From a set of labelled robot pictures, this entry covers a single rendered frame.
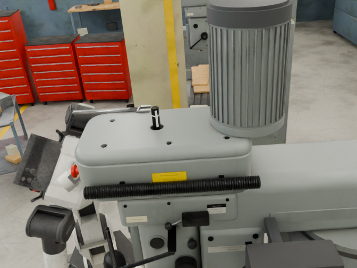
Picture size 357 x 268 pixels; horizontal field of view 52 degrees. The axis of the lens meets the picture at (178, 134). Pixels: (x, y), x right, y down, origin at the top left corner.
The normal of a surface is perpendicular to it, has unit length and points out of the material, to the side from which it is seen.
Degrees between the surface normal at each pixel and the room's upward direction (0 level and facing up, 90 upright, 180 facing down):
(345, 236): 0
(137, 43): 90
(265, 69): 90
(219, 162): 90
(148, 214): 90
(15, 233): 0
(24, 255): 0
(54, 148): 58
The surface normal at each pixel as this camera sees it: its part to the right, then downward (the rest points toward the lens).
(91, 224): 0.29, 0.52
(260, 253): -0.07, -0.87
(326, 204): 0.00, 0.48
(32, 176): 0.20, -0.09
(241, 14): -0.33, 0.48
